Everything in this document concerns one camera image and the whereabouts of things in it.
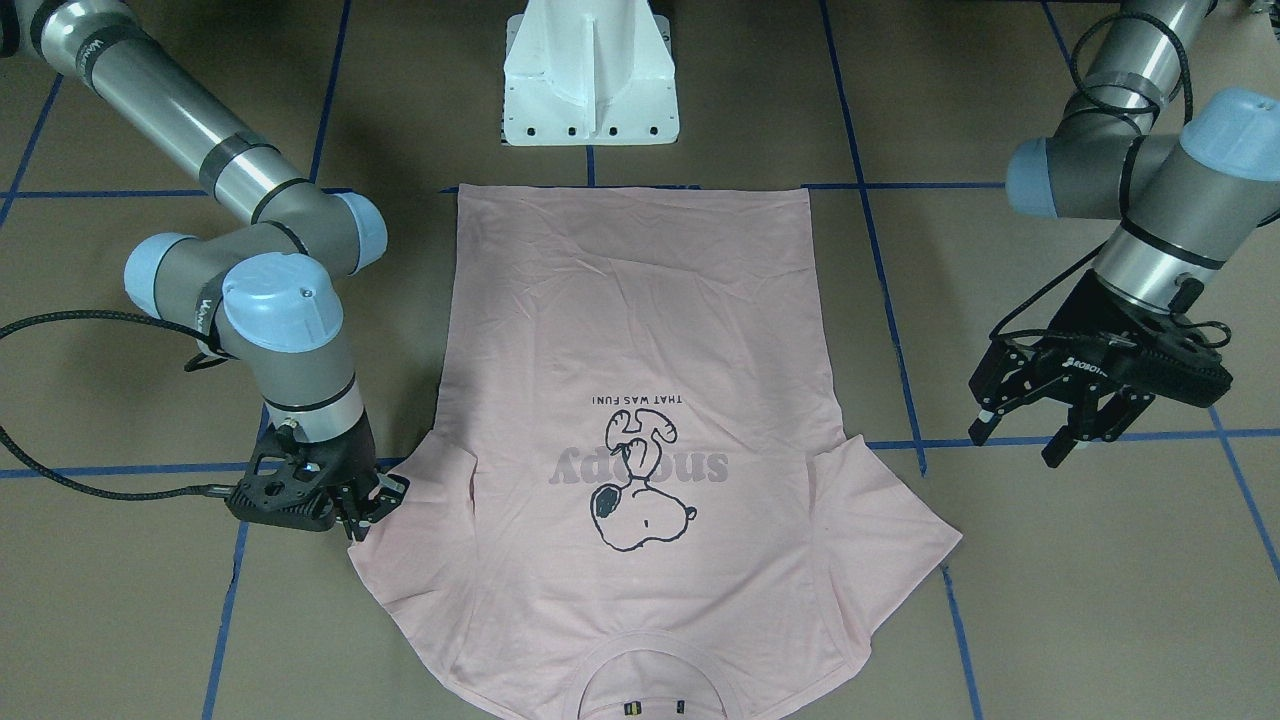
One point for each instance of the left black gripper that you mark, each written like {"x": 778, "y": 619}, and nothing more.
{"x": 1085, "y": 352}

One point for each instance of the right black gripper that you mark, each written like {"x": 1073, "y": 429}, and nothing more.
{"x": 354, "y": 451}

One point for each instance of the pink Snoopy t-shirt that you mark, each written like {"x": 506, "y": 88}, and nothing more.
{"x": 638, "y": 500}

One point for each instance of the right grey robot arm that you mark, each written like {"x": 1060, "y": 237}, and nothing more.
{"x": 263, "y": 295}

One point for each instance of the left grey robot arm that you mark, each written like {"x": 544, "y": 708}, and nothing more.
{"x": 1185, "y": 187}

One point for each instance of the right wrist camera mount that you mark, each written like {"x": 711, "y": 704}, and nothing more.
{"x": 283, "y": 491}

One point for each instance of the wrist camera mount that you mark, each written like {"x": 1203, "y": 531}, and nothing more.
{"x": 283, "y": 491}
{"x": 1181, "y": 360}

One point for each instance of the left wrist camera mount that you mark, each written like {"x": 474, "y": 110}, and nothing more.
{"x": 1181, "y": 360}

